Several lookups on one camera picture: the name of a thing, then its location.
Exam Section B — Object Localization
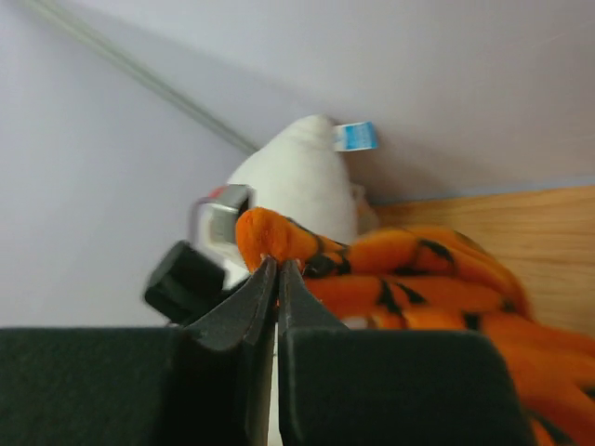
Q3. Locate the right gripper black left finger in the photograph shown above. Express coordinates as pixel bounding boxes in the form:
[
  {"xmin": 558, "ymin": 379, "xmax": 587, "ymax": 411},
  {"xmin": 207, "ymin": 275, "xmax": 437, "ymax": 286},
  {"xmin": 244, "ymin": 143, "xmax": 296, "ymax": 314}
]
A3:
[{"xmin": 1, "ymin": 259, "xmax": 277, "ymax": 445}]

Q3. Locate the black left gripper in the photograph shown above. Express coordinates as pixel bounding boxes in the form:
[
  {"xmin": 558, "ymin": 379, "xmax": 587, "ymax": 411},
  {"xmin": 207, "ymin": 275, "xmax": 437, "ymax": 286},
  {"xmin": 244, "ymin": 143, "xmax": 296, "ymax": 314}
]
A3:
[{"xmin": 143, "ymin": 241, "xmax": 225, "ymax": 324}]

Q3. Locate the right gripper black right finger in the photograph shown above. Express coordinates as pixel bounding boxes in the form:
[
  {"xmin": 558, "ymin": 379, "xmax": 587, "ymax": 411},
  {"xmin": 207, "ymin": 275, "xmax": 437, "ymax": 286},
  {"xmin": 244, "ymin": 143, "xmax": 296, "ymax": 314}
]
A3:
[{"xmin": 278, "ymin": 261, "xmax": 535, "ymax": 445}]

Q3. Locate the orange flower-pattern pillowcase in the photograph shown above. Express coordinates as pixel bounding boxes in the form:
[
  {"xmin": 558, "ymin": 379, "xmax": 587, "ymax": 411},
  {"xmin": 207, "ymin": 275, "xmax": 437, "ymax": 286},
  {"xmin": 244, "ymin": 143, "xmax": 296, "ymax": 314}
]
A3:
[{"xmin": 235, "ymin": 207, "xmax": 594, "ymax": 445}]

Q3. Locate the white pillow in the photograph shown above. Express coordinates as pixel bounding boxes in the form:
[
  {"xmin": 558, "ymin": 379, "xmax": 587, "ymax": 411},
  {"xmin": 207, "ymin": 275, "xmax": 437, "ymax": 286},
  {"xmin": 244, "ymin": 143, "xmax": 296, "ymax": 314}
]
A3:
[{"xmin": 227, "ymin": 114, "xmax": 379, "ymax": 244}]

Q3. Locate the blue white pillow label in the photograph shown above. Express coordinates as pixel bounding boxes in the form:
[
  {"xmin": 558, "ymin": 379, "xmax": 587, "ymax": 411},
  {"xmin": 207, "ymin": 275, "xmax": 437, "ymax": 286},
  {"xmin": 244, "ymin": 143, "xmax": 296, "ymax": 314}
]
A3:
[{"xmin": 334, "ymin": 122, "xmax": 378, "ymax": 152}]

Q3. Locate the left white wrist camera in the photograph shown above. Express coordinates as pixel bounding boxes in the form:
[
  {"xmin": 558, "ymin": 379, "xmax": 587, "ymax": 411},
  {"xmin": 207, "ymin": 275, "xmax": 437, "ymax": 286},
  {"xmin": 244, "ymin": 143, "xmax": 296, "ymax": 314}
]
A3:
[{"xmin": 187, "ymin": 184, "xmax": 255, "ymax": 249}]

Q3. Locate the aluminium rail frame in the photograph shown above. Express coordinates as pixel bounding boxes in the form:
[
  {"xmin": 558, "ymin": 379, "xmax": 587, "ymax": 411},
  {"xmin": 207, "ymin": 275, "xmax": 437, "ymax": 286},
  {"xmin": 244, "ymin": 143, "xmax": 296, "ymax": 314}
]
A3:
[{"xmin": 20, "ymin": 1, "xmax": 258, "ymax": 155}]

